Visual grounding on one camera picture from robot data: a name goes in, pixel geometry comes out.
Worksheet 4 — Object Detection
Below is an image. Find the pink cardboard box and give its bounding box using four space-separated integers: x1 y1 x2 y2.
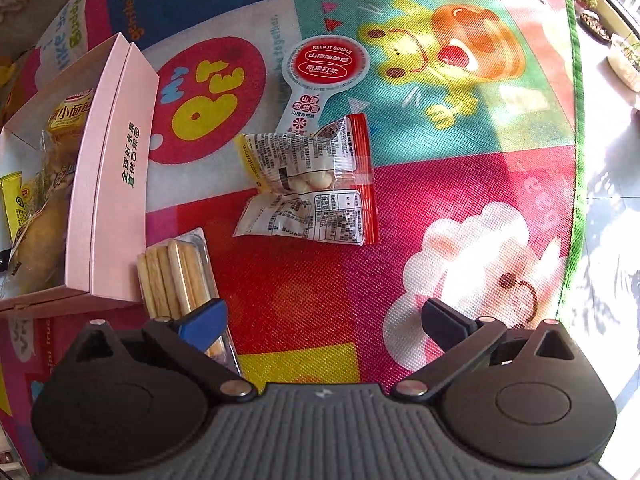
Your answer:
0 32 161 314

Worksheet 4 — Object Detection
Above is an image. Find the biscuit stick packet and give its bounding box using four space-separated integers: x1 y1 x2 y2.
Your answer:
136 227 244 376

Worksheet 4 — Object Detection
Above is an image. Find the yellow snack packet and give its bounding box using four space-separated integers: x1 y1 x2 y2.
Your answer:
0 171 34 247

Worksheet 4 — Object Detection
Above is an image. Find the red-edged white snack packet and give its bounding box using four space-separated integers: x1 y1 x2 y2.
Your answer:
232 114 376 247

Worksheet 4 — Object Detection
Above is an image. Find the white pouch with red label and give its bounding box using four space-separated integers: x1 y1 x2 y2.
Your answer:
277 35 371 137

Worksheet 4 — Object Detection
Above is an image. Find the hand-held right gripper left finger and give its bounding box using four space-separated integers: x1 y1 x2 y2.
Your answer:
65 298 255 404

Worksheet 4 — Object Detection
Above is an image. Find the clear bread packet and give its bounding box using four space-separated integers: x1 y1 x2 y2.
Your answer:
10 89 96 294

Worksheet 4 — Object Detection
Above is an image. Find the colourful cartoon play mat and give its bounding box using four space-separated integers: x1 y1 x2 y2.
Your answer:
0 0 587 480

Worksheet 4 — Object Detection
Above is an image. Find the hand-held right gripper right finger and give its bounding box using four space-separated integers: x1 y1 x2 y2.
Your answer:
391 298 584 402

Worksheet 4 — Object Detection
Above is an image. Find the white plant pot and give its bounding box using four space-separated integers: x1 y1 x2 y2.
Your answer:
607 35 640 94

